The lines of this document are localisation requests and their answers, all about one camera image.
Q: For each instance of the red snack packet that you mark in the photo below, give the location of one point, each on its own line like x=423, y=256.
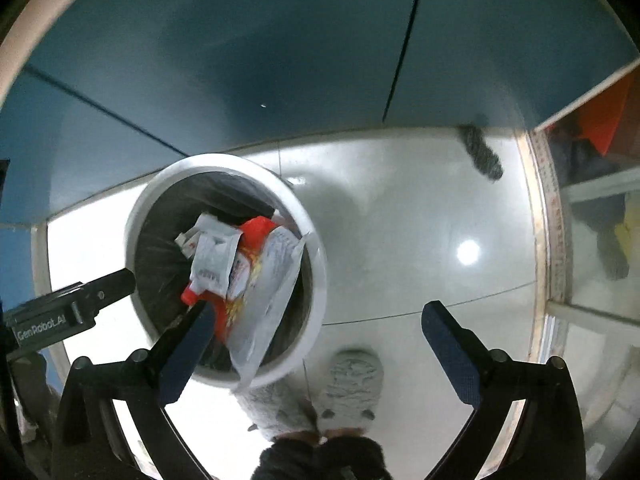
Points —
x=255, y=232

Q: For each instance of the white round trash bin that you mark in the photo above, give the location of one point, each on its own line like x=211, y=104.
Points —
x=312, y=280

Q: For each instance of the person's dark trouser legs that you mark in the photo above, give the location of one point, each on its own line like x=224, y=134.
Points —
x=325, y=457

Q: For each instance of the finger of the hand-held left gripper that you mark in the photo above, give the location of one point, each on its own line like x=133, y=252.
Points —
x=107, y=287

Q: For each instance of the black object on floor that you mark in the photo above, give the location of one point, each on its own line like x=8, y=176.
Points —
x=482, y=154

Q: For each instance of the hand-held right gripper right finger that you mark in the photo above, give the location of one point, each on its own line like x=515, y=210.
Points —
x=452, y=356

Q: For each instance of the orange object behind glass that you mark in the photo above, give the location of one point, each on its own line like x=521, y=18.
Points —
x=606, y=120

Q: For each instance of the blue base cabinet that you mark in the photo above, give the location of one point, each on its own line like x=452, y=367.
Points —
x=250, y=60

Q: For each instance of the small red wrapper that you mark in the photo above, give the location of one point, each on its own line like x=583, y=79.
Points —
x=192, y=296

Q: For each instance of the small white sachet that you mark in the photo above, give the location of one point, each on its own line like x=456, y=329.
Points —
x=214, y=260

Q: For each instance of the grey fuzzy slipper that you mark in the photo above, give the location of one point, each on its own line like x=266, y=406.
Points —
x=350, y=382
x=280, y=404

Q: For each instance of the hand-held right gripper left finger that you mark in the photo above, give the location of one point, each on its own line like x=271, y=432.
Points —
x=187, y=351

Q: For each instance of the wooden door threshold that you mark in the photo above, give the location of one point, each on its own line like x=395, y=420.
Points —
x=546, y=220

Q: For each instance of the glass sliding door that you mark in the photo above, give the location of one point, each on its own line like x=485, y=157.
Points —
x=600, y=270

